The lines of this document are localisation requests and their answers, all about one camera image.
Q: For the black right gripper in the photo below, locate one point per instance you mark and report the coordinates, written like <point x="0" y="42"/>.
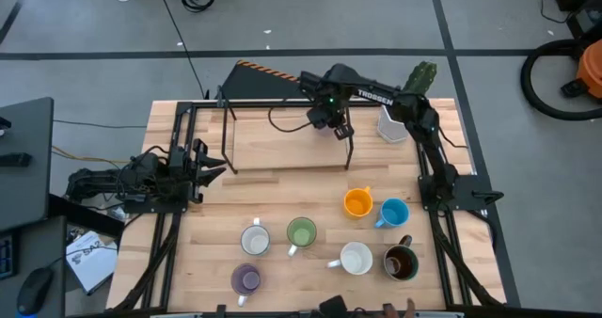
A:
<point x="324" y="116"/>

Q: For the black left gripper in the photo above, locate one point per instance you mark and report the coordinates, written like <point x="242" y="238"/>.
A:
<point x="181" y="167"/>

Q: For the white mug with black print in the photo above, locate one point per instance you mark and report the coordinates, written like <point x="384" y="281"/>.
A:
<point x="255" y="240"/>

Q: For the orange mug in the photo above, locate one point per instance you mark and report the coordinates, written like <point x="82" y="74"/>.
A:
<point x="357" y="204"/>

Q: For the green mug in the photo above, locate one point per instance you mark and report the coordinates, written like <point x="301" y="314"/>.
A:
<point x="301" y="233"/>

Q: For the light blue mug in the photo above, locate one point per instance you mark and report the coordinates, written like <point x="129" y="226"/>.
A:
<point x="392" y="213"/>

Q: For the dark brown mug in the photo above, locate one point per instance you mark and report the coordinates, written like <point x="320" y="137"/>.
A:
<point x="400" y="263"/>

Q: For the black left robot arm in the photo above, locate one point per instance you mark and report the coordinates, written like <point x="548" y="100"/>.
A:
<point x="108" y="179"/>

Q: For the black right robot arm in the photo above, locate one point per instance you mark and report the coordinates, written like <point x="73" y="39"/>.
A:
<point x="376" y="96"/>

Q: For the white hexagonal plant pot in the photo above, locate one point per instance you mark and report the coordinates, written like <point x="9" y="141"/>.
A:
<point x="389" y="127"/>

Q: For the black ramp with orange stripes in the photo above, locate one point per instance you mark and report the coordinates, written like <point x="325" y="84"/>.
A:
<point x="254" y="85"/>

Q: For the green cactus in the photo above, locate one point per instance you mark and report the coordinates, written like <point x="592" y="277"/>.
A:
<point x="420" y="78"/>

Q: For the white printed booklet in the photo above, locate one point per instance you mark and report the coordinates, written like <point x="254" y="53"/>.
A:
<point x="91" y="261"/>

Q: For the dark grey desk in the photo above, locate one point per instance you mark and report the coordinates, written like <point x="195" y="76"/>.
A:
<point x="23" y="177"/>

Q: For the small black desk item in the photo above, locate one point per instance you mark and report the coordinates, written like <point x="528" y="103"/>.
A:
<point x="14" y="159"/>

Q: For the person's right hand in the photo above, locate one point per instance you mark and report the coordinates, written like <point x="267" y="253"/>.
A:
<point x="400" y="310"/>

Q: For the black computer mouse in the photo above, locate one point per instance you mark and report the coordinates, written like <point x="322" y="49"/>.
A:
<point x="34" y="292"/>

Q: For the black keyboard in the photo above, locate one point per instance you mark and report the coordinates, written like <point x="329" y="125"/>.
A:
<point x="7" y="257"/>

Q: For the orange vacuum cleaner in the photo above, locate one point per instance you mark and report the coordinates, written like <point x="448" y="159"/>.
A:
<point x="591" y="68"/>

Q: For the wooden rack with black frame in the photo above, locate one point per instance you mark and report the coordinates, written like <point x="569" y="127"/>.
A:
<point x="282" y="148"/>

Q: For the black aluminium rig frame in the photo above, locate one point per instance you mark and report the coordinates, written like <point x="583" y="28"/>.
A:
<point x="164" y="285"/>

